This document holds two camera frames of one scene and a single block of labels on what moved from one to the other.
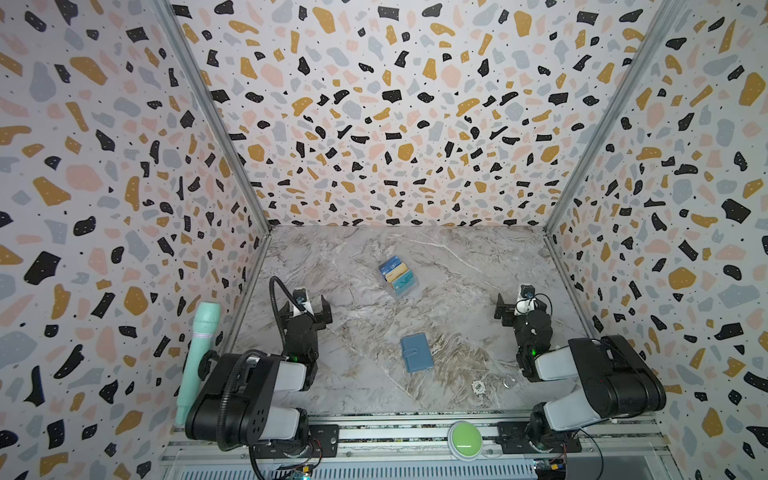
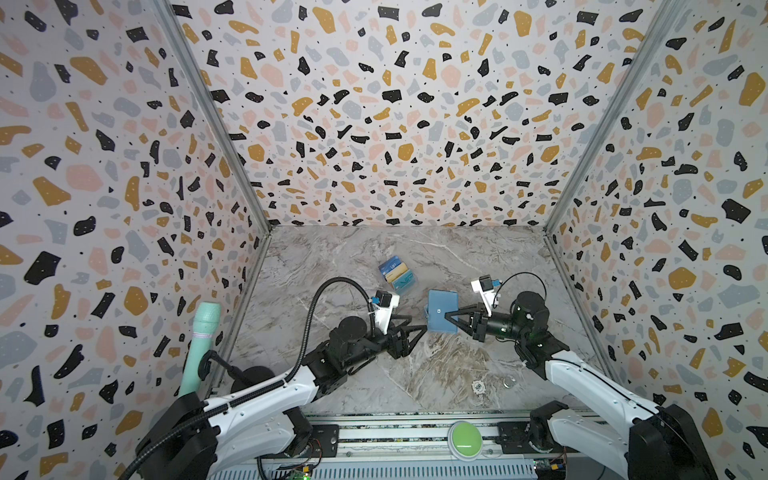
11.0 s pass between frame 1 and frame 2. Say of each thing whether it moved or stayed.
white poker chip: stayed
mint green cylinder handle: stayed
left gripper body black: moved
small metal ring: stayed
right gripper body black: moved
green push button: stayed
